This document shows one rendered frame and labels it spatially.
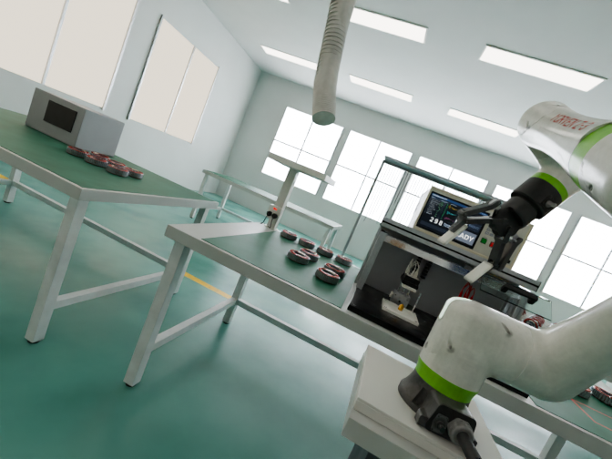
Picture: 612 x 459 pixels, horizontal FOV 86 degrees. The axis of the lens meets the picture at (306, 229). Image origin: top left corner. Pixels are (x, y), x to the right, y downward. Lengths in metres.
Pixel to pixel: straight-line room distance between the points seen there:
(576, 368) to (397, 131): 7.49
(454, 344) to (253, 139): 8.21
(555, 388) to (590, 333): 0.14
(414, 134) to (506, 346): 7.45
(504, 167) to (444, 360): 7.62
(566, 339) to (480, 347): 0.14
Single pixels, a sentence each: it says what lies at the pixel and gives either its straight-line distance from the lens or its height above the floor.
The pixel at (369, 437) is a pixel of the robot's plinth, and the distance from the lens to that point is 0.71.
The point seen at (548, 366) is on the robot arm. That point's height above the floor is 0.97.
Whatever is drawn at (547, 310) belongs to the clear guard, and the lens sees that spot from 1.42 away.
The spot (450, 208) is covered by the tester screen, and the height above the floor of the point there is 1.26.
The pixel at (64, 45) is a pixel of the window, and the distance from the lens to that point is 5.34.
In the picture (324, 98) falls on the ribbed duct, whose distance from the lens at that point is 2.34.
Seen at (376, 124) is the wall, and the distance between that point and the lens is 8.11.
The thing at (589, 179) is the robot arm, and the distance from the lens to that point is 0.60.
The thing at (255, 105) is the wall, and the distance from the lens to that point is 8.92.
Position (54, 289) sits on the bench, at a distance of 1.81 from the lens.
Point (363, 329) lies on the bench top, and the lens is 1.21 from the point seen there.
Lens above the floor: 1.10
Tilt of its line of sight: 7 degrees down
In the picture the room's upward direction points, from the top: 23 degrees clockwise
